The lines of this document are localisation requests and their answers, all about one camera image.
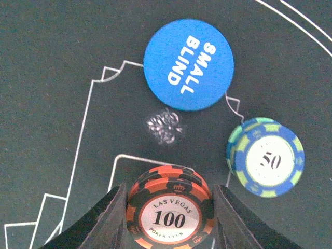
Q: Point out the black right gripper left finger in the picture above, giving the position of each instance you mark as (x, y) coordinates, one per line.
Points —
(103, 226)

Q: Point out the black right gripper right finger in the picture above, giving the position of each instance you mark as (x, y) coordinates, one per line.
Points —
(236, 226)

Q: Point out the orange poker chip stack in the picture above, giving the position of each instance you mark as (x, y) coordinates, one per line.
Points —
(170, 207)

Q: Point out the blue green fifty chips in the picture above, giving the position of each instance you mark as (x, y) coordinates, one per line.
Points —
(266, 157)

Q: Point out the blue small blind button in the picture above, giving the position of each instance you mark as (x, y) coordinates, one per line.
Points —
(188, 65)

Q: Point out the round black poker mat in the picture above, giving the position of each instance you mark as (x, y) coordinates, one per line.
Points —
(75, 105)

